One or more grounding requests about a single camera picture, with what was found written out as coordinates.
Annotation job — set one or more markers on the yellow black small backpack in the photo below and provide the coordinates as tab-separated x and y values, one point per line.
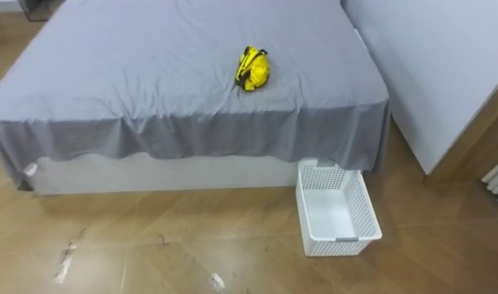
254	69

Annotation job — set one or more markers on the white perforated plastic basket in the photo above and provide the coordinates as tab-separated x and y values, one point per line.
326	216

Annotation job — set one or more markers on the grey bed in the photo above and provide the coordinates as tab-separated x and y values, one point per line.
151	81

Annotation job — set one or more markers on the white wardrobe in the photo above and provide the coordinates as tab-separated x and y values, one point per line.
428	81

